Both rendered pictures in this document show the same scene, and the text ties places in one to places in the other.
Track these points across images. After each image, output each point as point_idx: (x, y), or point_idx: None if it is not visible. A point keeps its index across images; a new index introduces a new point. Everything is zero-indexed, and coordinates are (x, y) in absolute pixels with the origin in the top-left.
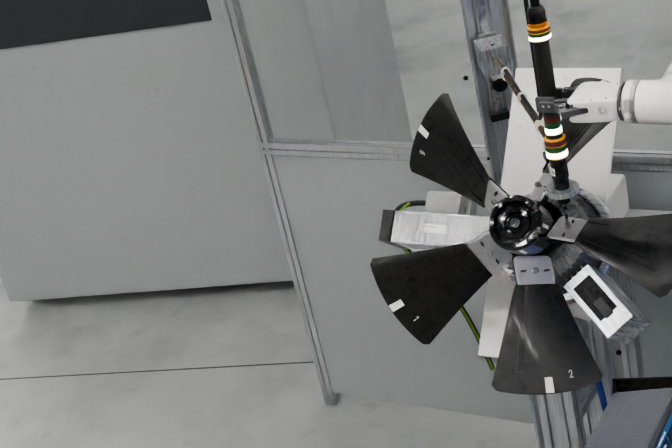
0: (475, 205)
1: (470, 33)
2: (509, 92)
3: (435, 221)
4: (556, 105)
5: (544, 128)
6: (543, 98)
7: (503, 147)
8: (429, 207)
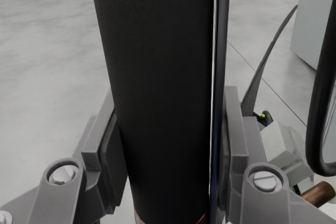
0: (302, 175)
1: None
2: None
3: None
4: (19, 195)
5: (317, 199)
6: (100, 112)
7: None
8: (261, 133)
